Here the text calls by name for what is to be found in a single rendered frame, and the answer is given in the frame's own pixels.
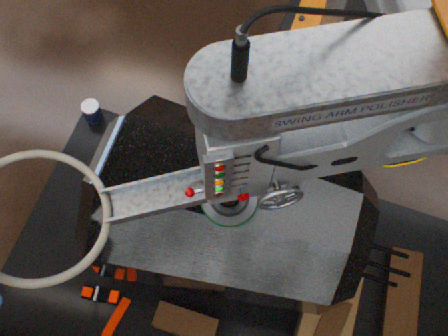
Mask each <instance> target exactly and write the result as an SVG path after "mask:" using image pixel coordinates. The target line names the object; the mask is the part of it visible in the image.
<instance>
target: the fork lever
mask: <svg viewBox="0 0 448 336"><path fill-rule="evenodd" d="M189 187H191V188H193V189H200V188H204V186H203V178H202V174H201V168H200V166H197V167H192V168H189V169H184V170H180V171H176V172H172V173H167V174H164V175H159V176H155V177H150V178H147V179H142V180H138V181H134V182H130V183H125V184H122V185H117V186H114V187H108V188H105V189H100V190H99V191H100V193H101V194H104V193H107V194H108V195H109V198H110V201H111V208H112V217H111V218H108V219H104V220H103V222H104V223H110V224H111V225H116V224H120V223H125V222H128V221H133V220H137V219H142V218H145V217H150V216H154V215H159V214H162V213H167V212H171V211H176V210H179V209H184V208H188V207H192V206H196V205H201V204H204V203H207V201H206V200H205V195H204V192H202V193H196V194H194V196H193V197H187V196H186V195H185V190H186V189H187V188H189Z"/></svg>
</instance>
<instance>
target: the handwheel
mask: <svg viewBox="0 0 448 336"><path fill-rule="evenodd" d="M273 188H274V191H272V192H269V193H267V194H265V195H263V196H262V197H260V198H259V199H258V200H257V206H258V208H260V209H265V210H272V209H280V208H284V207H288V206H290V205H292V204H295V203H296V202H298V201H300V200H301V199H302V198H303V196H304V192H303V191H302V190H301V189H298V188H284V189H282V188H281V186H280V183H279V181H276V182H274V183H273ZM293 196H296V197H294V198H292V199H290V200H288V198H290V197H293ZM264 201H273V202H274V204H263V202H264Z"/></svg>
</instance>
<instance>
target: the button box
mask: <svg viewBox="0 0 448 336"><path fill-rule="evenodd" d="M202 158H203V186H204V195H205V200H211V199H218V198H222V197H228V196H231V189H232V181H233V166H234V154H233V153H226V154H222V155H214V156H208V155H207V154H204V155H202ZM220 164H224V165H226V168H224V170H222V171H214V170H213V167H214V166H216V165H220ZM218 172H225V176H224V177H223V178H221V179H224V180H225V182H224V183H223V184H222V185H223V186H225V188H224V189H223V190H220V191H214V190H213V188H214V187H216V186H219V185H214V184H213V182H214V181H215V180H217V179H216V178H214V177H213V174H215V173H218ZM217 192H224V193H225V194H224V195H223V196H220V197H214V196H213V194H214V193H217Z"/></svg>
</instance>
